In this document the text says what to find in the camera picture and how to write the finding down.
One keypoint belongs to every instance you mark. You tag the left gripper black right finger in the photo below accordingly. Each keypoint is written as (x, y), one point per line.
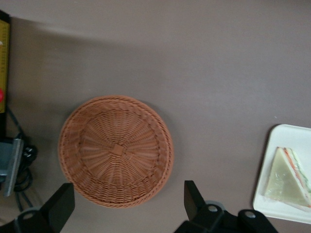
(194, 206)

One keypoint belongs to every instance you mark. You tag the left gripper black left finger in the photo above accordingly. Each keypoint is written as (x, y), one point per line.
(60, 206)

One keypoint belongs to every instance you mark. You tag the triangle sandwich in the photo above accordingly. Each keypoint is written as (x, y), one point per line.
(284, 179)

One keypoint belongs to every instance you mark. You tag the beige plastic tray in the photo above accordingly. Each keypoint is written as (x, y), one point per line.
(267, 208)

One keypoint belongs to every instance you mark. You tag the brown round wicker basket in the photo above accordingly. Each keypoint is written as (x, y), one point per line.
(116, 150)

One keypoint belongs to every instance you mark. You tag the black sealing machine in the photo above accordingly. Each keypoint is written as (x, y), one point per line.
(2, 126)

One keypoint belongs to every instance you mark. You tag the red emergency stop button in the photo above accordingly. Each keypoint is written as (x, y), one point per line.
(1, 95)

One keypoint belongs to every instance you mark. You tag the yellow control panel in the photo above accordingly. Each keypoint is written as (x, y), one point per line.
(4, 48)

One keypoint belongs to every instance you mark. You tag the black bracket with metal plate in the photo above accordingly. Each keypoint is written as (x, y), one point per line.
(9, 165)

